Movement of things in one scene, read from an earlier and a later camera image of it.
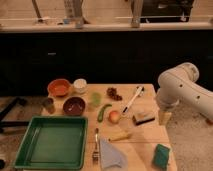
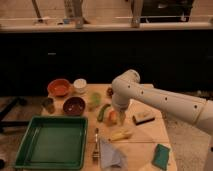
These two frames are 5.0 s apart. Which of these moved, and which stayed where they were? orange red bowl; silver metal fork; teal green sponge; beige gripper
Moved: beige gripper
Stayed: orange red bowl; silver metal fork; teal green sponge
